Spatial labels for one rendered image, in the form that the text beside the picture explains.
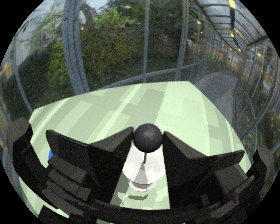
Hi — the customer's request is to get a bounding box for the french press coffee maker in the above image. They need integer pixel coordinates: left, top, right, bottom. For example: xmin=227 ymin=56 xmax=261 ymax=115
xmin=123 ymin=123 xmax=165 ymax=192

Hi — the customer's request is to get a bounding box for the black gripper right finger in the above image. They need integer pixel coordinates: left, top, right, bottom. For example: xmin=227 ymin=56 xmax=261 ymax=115
xmin=161 ymin=131 xmax=245 ymax=209

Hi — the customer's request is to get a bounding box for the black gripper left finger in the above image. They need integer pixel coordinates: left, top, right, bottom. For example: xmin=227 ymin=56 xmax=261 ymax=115
xmin=46 ymin=127 xmax=135 ymax=204

